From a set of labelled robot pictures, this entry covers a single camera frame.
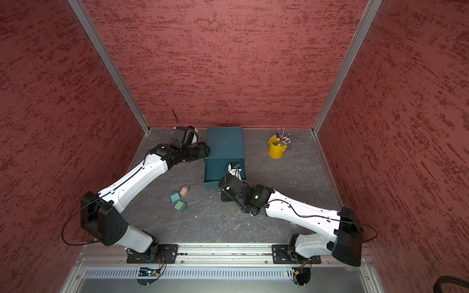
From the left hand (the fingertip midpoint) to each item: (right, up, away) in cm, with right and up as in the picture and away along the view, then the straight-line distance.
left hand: (206, 154), depth 82 cm
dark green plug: (-13, -25, +3) cm, 28 cm away
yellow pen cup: (+37, 0, +21) cm, 42 cm away
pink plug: (-12, -19, +7) cm, 23 cm away
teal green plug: (-16, -22, +6) cm, 28 cm away
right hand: (+10, -15, -7) cm, 20 cm away
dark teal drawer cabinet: (+9, 0, -1) cm, 9 cm away
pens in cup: (+40, +7, +21) cm, 46 cm away
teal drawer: (+4, -8, +1) cm, 9 cm away
